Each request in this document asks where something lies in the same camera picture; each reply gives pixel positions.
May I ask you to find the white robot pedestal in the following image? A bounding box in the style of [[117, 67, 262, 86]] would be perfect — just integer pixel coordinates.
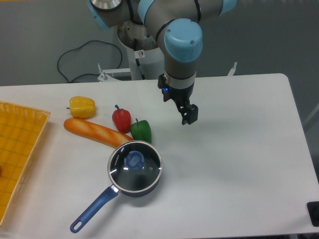
[[117, 19, 166, 81]]

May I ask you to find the green bell pepper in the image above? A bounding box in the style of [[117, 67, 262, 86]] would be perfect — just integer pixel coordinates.
[[130, 118, 152, 143]]

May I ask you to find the orange baguette bread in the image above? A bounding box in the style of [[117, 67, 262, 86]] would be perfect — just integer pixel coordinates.
[[64, 118, 133, 148]]

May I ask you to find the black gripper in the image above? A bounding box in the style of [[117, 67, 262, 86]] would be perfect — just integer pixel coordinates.
[[158, 74, 198, 125]]

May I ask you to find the red bell pepper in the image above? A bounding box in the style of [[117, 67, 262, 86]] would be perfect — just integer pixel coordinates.
[[112, 105, 132, 133]]

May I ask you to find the black cable on floor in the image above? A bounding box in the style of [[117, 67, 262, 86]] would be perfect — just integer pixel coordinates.
[[57, 40, 123, 84]]

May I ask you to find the dark saucepan with blue handle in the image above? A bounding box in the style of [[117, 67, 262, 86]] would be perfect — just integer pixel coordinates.
[[70, 140, 163, 234]]

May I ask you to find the white base bracket with bolts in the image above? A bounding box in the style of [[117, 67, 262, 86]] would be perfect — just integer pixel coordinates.
[[97, 63, 132, 82]]

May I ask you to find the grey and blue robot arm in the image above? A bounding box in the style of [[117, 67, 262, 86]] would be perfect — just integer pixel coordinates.
[[88, 0, 237, 124]]

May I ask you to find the black device at table edge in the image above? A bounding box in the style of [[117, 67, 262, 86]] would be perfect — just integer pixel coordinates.
[[307, 201, 319, 227]]

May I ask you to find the glass lid with blue knob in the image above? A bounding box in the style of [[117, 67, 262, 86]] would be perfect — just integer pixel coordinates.
[[107, 140, 163, 197]]

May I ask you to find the white table bracket right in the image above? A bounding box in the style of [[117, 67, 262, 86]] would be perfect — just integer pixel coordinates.
[[227, 62, 238, 76]]

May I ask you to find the yellow bell pepper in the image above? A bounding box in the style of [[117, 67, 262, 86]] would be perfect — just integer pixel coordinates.
[[68, 96, 96, 119]]

